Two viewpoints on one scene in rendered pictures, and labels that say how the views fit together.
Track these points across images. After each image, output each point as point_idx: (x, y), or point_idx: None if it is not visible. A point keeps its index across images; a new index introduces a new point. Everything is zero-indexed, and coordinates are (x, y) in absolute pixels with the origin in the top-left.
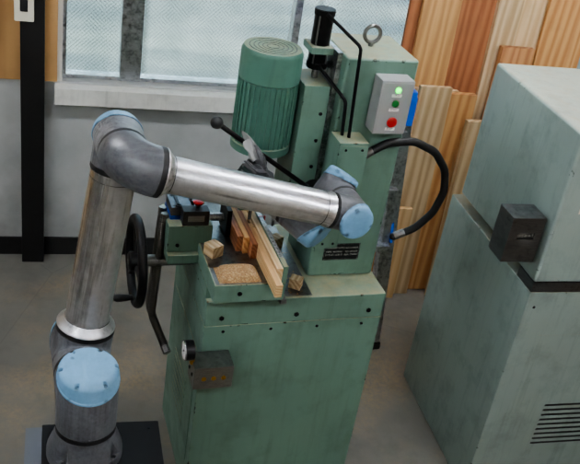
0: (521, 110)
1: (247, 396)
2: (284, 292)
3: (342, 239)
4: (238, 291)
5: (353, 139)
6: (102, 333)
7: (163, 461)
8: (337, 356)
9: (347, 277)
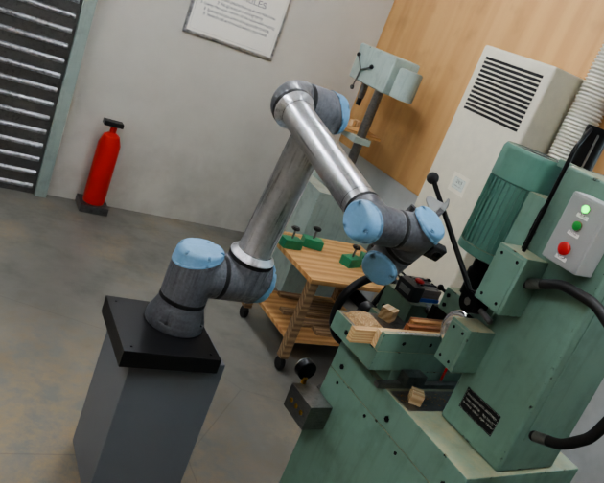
0: None
1: (322, 480)
2: (372, 361)
3: (485, 396)
4: (347, 329)
5: (522, 252)
6: (242, 256)
7: (173, 356)
8: None
9: (468, 448)
